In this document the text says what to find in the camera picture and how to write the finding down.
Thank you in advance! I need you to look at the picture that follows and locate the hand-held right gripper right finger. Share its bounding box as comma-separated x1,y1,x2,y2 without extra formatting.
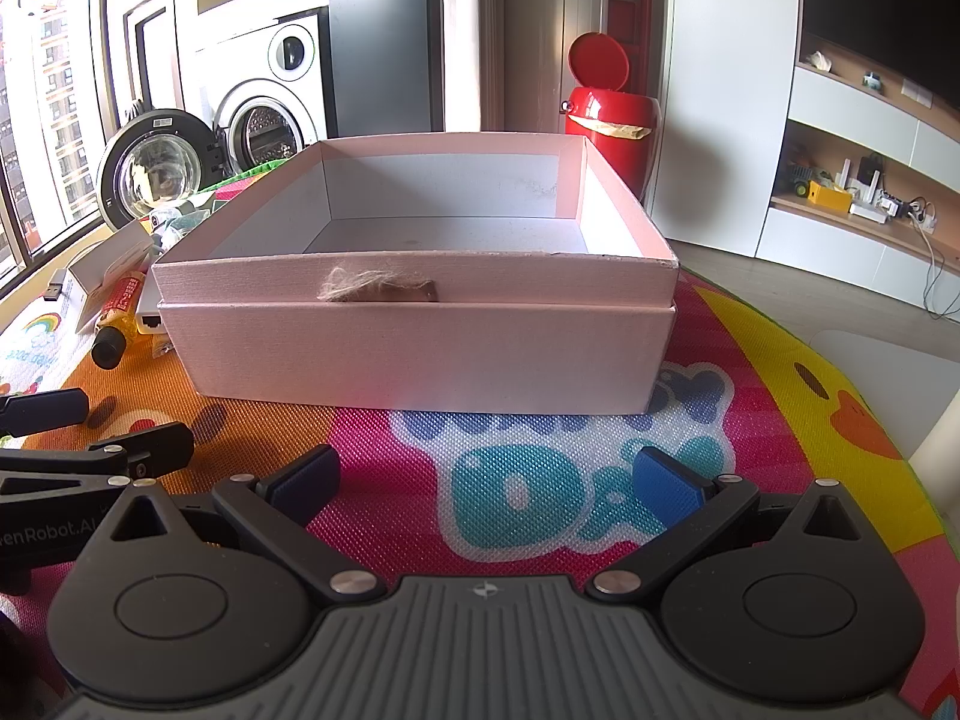
586,446,865,602

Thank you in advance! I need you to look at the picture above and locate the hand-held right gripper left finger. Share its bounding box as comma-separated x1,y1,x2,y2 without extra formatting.
111,444,380,605

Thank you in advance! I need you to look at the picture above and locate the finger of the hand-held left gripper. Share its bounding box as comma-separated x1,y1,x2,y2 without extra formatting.
0,388,89,437
0,422,196,497

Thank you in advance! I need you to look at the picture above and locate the pink cardboard box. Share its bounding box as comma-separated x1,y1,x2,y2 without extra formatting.
151,132,680,415

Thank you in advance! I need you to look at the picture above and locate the yellow bottle with black cap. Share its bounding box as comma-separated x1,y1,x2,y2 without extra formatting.
91,270,164,371

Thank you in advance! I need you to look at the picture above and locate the white network device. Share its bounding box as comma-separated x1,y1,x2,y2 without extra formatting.
135,289,175,336

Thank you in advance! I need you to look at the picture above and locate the colourful printed play mat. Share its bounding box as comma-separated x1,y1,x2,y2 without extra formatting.
0,157,960,720

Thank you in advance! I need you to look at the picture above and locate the white paper packet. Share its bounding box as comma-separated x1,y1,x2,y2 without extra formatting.
64,217,156,335

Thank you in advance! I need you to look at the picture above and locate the round washing machine door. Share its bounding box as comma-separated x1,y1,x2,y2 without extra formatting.
96,109,220,235

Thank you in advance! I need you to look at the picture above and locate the window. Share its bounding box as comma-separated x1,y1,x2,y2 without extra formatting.
0,0,110,282

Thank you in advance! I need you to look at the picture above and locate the yellow toy box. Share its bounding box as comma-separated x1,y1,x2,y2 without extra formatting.
808,184,854,216

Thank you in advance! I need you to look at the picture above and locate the white router with antennas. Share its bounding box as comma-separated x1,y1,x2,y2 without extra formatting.
835,156,891,224

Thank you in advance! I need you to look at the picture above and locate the silver washing machine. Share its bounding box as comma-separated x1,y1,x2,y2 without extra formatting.
191,6,332,170

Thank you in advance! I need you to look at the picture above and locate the white power strip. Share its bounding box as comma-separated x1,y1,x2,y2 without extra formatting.
881,195,940,232

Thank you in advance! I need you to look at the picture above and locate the red trash bin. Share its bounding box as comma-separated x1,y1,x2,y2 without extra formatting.
559,31,662,203

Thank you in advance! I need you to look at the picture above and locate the white shelf cabinet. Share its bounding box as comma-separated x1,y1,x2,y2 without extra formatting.
756,30,960,305

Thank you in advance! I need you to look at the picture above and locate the dark television screen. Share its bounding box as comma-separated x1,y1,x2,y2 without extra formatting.
801,0,960,91

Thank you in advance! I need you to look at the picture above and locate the white hanging cable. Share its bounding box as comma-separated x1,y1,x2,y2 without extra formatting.
916,225,955,317

